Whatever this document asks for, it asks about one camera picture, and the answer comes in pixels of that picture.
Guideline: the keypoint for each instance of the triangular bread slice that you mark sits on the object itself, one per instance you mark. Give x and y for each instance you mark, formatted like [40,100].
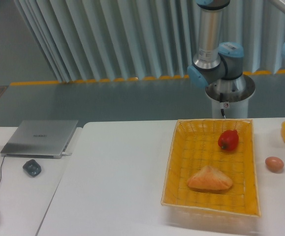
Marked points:
[210,178]

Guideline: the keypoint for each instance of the brown egg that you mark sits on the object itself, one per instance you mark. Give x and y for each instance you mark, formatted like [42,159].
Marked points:
[274,164]

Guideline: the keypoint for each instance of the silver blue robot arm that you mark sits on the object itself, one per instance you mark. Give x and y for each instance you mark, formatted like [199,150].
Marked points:
[235,35]

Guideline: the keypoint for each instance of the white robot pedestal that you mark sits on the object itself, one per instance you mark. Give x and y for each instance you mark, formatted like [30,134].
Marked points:
[230,109]

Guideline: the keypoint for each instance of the silver closed laptop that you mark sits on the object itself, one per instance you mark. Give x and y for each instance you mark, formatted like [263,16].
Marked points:
[40,138]

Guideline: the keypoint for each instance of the red bell pepper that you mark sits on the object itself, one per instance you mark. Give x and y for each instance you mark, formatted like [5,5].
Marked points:
[228,140]

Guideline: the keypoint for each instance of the white laptop charger plug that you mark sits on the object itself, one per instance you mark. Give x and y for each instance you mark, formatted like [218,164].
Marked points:
[66,154]

